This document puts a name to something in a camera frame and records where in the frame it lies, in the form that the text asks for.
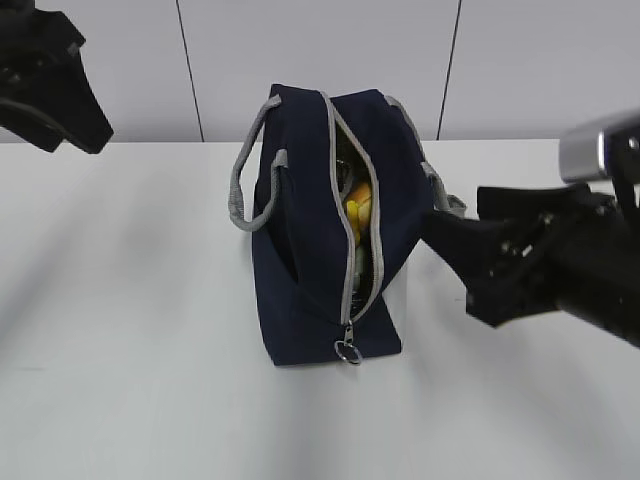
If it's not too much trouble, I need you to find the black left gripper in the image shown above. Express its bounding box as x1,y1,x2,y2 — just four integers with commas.
1,1,114,154

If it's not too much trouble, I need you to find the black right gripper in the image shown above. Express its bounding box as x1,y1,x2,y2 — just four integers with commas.
421,185,639,329

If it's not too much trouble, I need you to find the yellow banana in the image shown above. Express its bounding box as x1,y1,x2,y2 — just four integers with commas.
346,200,371,246

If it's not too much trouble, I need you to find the metal zipper pull ring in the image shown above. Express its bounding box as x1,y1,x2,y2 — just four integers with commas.
332,322,363,368

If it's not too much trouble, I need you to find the navy blue lunch bag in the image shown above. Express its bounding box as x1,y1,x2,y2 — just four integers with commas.
228,84,466,366

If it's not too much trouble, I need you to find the green lidded lunch box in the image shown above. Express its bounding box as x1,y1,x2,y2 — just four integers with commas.
353,238,373,296

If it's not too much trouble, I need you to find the brown bread roll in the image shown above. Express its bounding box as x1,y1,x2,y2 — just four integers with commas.
347,181,372,207

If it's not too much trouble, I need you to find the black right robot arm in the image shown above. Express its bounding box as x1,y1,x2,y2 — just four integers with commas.
422,184,639,345

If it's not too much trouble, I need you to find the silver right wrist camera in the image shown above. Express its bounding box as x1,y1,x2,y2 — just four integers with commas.
558,107,640,184

